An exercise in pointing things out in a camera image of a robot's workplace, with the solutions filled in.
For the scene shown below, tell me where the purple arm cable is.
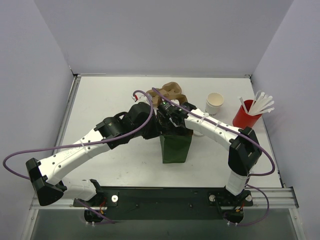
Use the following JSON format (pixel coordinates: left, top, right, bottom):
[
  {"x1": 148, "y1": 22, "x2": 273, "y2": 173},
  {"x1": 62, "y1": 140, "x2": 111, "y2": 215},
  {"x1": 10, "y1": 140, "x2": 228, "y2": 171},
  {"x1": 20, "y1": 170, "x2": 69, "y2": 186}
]
[
  {"x1": 2, "y1": 89, "x2": 154, "y2": 225},
  {"x1": 151, "y1": 86, "x2": 277, "y2": 227}
]

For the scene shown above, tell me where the translucent plastic lid on table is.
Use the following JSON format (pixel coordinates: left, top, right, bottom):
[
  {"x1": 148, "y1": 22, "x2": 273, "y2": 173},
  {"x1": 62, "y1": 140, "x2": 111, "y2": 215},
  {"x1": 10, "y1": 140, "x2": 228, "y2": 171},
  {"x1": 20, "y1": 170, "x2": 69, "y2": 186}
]
[{"x1": 193, "y1": 132, "x2": 205, "y2": 138}]

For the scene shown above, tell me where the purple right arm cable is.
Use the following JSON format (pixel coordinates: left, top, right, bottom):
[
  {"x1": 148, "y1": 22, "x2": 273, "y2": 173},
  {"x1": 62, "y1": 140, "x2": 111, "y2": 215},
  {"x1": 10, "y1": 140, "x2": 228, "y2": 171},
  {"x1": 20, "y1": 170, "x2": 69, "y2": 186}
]
[{"x1": 151, "y1": 86, "x2": 277, "y2": 227}]

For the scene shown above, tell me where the red cup with straws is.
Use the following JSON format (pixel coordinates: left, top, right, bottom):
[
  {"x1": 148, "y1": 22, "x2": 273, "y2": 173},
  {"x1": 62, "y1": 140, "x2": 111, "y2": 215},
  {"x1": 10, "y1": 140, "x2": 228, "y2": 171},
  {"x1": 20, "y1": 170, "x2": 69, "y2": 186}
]
[{"x1": 232, "y1": 91, "x2": 275, "y2": 129}]

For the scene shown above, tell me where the green paper bag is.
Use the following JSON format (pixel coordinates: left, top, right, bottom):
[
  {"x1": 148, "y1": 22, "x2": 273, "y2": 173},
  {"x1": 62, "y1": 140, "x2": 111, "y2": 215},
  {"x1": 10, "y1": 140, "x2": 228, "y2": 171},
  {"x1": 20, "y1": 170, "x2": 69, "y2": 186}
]
[{"x1": 149, "y1": 93, "x2": 194, "y2": 165}]

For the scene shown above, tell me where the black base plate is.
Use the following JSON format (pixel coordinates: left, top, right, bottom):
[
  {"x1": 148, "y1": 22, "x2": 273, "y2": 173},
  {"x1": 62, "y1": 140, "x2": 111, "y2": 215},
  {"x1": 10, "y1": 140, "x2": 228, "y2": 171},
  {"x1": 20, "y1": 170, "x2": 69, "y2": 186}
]
[{"x1": 72, "y1": 186, "x2": 253, "y2": 222}]

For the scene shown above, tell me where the aluminium rail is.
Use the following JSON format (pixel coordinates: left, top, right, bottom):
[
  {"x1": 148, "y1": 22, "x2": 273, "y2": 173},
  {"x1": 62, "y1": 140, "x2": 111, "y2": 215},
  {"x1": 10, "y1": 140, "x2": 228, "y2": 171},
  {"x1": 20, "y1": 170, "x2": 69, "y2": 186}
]
[{"x1": 29, "y1": 187, "x2": 299, "y2": 210}]

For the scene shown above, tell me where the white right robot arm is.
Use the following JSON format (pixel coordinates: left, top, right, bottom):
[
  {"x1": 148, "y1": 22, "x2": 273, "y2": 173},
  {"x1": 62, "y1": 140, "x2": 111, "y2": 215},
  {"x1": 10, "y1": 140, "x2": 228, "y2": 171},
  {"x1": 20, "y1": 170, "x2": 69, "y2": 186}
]
[{"x1": 156, "y1": 100, "x2": 262, "y2": 196}]

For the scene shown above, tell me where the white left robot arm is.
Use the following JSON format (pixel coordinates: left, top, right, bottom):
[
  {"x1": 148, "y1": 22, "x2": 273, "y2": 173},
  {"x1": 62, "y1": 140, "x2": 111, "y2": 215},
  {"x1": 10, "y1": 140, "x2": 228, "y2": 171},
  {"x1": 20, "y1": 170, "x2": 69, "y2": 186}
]
[{"x1": 26, "y1": 93, "x2": 157, "y2": 206}]

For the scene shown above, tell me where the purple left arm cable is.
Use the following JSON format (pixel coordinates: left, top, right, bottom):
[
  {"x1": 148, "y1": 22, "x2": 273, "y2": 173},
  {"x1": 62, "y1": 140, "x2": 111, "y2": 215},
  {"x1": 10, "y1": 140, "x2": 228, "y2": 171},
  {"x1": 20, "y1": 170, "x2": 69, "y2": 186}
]
[{"x1": 2, "y1": 89, "x2": 154, "y2": 225}]

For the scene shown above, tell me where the brown cardboard cup carrier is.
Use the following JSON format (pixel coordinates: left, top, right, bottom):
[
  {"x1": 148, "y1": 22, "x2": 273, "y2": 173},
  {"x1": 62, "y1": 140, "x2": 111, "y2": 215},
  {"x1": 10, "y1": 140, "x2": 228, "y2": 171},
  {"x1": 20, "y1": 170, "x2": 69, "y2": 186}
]
[{"x1": 146, "y1": 81, "x2": 182, "y2": 102}]

